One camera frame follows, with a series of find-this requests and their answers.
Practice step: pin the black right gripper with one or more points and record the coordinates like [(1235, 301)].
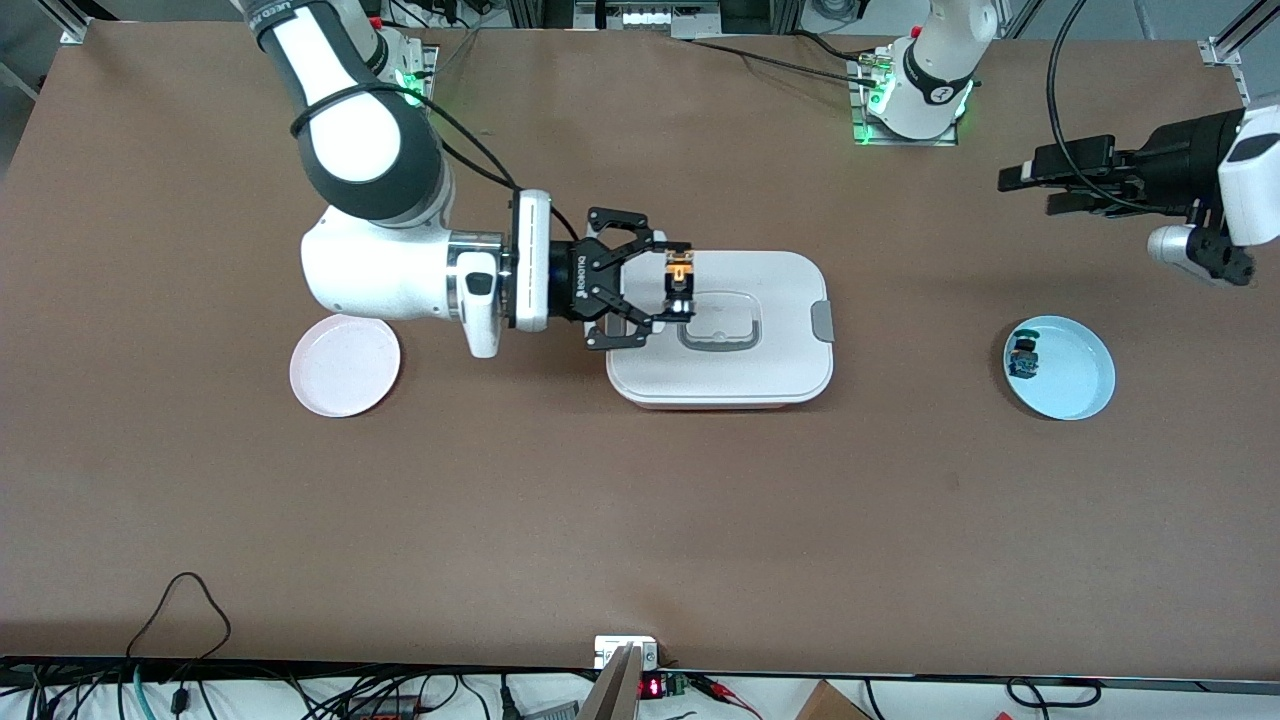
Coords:
[(581, 280)]

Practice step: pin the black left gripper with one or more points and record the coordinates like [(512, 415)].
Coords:
[(1183, 155)]

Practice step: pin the orange push button switch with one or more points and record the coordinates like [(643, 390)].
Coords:
[(679, 275)]

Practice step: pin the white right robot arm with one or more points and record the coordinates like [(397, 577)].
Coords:
[(370, 150)]

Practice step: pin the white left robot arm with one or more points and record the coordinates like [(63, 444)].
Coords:
[(935, 90)]

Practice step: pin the white lunch box grey clips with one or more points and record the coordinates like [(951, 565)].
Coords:
[(770, 300)]

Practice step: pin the brown cardboard box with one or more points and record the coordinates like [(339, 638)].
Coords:
[(830, 706)]

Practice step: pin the light blue round plate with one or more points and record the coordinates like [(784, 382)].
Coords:
[(1075, 372)]

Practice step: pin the metal equipment rack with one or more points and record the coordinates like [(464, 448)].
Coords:
[(650, 18)]

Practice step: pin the pink round plate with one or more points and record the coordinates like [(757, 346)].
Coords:
[(345, 368)]

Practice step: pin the red digit display module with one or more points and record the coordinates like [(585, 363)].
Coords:
[(652, 687)]

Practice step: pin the aluminium profile bar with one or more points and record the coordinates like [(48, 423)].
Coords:
[(615, 692)]

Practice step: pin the blue push button switch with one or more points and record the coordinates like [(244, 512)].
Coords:
[(1022, 358)]

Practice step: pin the aluminium frame profile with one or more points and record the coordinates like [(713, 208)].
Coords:
[(1225, 50), (75, 30)]

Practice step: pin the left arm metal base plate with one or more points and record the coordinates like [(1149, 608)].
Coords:
[(862, 136)]

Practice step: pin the white metal bracket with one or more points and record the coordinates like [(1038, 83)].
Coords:
[(608, 648)]

